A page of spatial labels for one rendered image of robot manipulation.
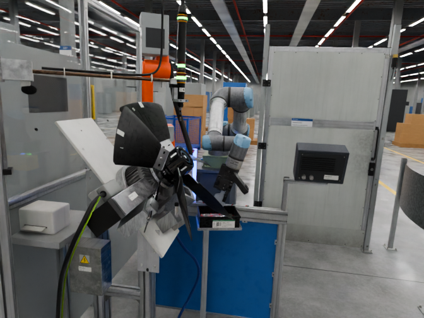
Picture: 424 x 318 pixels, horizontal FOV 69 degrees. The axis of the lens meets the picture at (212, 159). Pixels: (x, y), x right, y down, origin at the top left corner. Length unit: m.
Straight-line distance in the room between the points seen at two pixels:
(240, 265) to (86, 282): 0.91
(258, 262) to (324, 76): 1.95
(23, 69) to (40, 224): 0.66
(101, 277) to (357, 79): 2.73
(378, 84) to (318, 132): 0.69
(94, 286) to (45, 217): 0.36
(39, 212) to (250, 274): 1.22
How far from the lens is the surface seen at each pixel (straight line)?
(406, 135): 13.58
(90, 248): 1.44
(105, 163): 1.40
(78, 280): 1.54
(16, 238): 1.59
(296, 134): 3.20
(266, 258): 1.96
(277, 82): 3.17
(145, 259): 1.45
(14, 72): 1.30
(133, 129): 1.17
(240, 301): 2.13
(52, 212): 1.52
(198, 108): 9.43
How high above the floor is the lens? 1.47
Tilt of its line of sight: 11 degrees down
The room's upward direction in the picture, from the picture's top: 2 degrees clockwise
